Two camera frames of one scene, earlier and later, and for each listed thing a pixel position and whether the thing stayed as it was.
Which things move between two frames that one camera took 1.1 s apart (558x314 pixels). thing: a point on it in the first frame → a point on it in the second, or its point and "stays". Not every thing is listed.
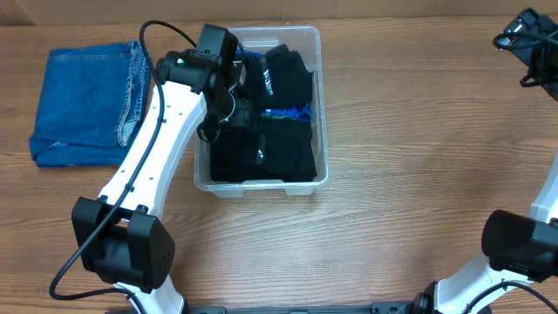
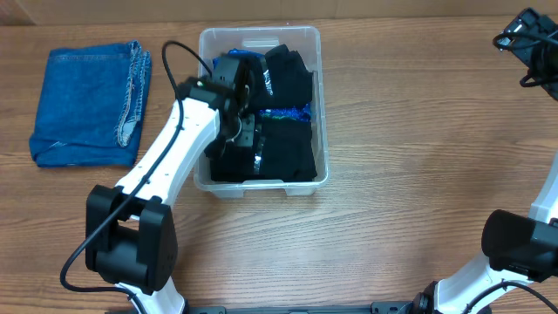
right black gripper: (521, 33) stays
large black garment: (271, 149) stays
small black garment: (234, 153) stays
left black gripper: (260, 93) → (246, 132)
